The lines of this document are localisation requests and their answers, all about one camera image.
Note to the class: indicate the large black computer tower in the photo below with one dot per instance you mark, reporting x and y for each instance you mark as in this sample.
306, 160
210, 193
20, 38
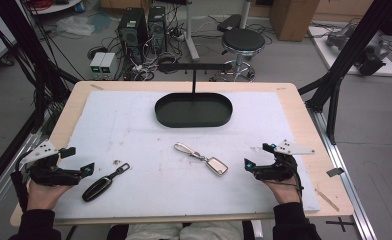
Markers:
132, 33

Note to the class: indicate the white foam mat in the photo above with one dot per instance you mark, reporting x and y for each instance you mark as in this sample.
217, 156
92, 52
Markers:
170, 193

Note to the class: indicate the white round table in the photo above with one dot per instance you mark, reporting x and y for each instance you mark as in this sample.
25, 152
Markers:
55, 6

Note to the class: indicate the black round stool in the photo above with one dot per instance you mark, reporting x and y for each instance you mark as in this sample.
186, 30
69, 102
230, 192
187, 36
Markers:
243, 40

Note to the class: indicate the person's legs in pale pants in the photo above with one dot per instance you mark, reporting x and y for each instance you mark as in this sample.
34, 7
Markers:
184, 231

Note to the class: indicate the white desk leg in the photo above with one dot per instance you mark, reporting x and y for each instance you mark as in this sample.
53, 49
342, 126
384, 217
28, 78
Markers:
191, 36

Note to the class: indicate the black tape piece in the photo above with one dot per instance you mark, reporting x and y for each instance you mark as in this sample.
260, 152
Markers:
335, 172

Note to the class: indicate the brown cardboard box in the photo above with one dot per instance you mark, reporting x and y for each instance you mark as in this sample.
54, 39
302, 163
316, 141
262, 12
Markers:
294, 18

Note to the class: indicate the person's right hand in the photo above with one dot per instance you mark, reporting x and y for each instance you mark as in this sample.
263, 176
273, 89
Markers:
285, 191

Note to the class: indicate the aluminium rail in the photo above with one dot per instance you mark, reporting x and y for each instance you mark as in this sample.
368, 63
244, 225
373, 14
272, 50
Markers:
350, 196
4, 186

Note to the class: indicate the clear plastic bag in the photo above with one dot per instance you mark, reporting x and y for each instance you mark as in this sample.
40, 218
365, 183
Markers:
75, 26

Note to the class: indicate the black key rack with tray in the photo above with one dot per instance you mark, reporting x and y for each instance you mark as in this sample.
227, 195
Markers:
194, 111

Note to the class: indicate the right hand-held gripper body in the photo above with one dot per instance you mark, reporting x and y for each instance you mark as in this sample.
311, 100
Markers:
274, 172

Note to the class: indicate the black car key with loop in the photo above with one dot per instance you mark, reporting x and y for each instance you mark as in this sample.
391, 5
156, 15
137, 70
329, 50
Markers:
99, 186

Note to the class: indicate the white floor board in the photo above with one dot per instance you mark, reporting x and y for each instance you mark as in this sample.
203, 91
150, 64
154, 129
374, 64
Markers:
327, 53

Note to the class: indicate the person's left hand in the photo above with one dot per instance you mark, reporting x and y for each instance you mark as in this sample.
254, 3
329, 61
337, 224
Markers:
42, 196

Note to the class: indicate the slim black computer tower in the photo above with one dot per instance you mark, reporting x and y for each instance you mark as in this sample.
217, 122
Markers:
157, 28

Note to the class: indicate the flat black bag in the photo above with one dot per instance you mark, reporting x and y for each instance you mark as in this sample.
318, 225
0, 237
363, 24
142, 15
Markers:
229, 22

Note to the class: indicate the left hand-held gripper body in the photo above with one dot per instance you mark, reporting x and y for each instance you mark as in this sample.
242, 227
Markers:
47, 175

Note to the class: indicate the white power supply unit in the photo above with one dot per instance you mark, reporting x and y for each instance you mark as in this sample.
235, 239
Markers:
108, 65
96, 65

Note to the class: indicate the grey machine on board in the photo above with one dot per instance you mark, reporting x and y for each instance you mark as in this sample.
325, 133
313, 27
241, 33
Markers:
370, 50

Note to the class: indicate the black metal frame strut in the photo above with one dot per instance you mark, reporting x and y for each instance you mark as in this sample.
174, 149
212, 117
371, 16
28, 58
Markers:
27, 43
347, 50

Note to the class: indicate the thin wooden stick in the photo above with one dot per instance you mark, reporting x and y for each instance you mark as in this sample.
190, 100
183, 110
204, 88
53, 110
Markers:
327, 200

